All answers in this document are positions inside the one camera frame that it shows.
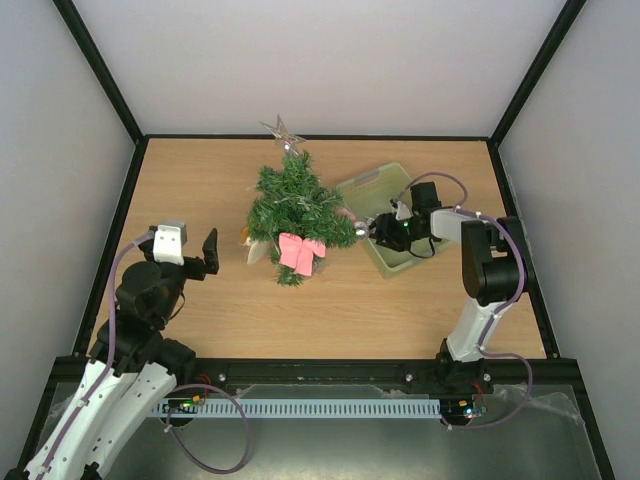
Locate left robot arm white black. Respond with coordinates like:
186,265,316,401
6,222,219,479

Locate pink paper triangle ornament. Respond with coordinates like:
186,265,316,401
338,208,357,223

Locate light blue slotted cable duct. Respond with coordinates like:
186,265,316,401
150,398,441,419

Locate silver star ornament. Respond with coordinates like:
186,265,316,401
260,115,306,156

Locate clear led string lights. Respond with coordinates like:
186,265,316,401
273,195,340,210

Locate black corner frame post right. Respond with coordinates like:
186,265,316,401
489,0,587,146

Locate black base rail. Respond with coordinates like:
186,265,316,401
52,355,584,401

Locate small green christmas tree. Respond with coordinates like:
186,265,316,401
246,151,357,287

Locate black corner frame post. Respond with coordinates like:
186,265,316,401
52,0,144,146
489,0,587,146

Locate black corner frame post left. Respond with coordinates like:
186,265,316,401
52,0,144,146

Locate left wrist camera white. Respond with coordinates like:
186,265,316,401
152,220,187,266

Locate pink bow ornament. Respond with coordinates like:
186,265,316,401
278,233,326,277

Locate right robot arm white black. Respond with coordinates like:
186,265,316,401
367,182,534,392

